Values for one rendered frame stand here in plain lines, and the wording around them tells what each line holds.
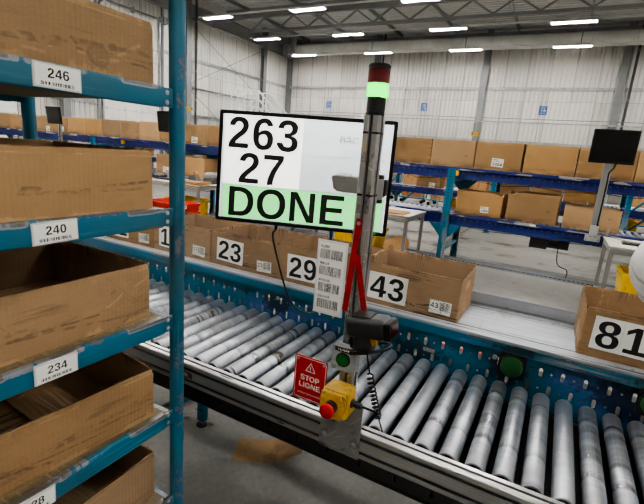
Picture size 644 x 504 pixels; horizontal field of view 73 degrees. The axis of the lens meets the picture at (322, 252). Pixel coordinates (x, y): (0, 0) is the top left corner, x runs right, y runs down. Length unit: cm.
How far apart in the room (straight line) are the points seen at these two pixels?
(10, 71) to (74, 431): 54
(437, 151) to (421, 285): 470
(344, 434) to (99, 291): 76
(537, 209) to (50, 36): 551
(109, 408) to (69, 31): 59
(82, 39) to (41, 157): 17
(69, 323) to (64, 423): 16
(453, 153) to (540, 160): 106
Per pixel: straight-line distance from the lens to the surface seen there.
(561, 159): 609
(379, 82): 105
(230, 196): 125
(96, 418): 87
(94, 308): 80
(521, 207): 587
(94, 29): 76
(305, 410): 131
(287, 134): 121
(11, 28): 70
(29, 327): 76
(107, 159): 76
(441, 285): 165
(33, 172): 71
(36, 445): 84
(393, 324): 104
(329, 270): 111
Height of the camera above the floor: 146
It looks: 13 degrees down
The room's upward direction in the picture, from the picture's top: 5 degrees clockwise
